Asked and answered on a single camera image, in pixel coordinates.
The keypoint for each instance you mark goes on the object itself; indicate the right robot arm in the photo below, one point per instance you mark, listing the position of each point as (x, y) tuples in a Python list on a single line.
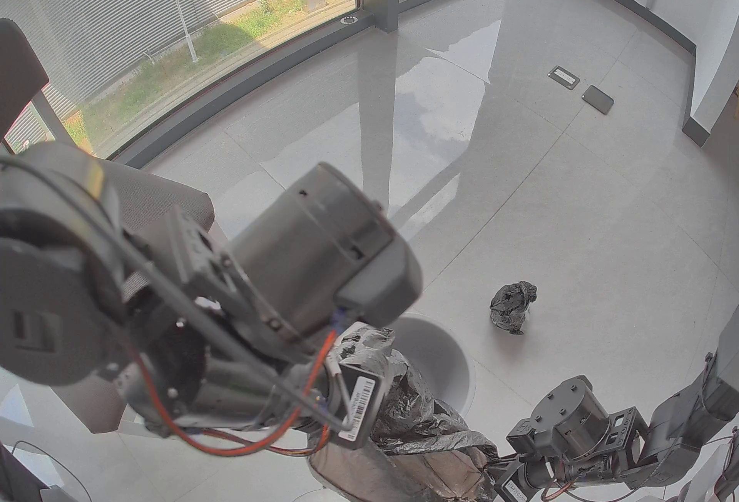
[(571, 419)]

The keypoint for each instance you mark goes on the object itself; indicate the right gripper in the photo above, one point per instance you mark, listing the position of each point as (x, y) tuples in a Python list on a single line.
[(537, 476)]

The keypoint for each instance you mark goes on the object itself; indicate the black plastic bag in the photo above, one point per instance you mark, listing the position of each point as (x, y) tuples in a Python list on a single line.
[(415, 419)]

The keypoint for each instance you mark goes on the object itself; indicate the grey chair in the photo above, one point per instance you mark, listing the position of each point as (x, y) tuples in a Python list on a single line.
[(161, 194)]

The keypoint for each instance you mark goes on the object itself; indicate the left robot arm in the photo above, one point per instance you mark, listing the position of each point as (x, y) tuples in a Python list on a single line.
[(52, 280)]

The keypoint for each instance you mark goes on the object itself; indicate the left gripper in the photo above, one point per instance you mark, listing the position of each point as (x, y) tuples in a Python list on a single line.
[(248, 390)]

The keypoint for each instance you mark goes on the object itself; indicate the crumpled black plastic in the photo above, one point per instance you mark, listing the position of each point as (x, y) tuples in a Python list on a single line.
[(511, 306)]

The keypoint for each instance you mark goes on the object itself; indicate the white trash bin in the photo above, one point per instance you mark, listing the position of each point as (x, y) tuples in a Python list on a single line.
[(444, 367)]

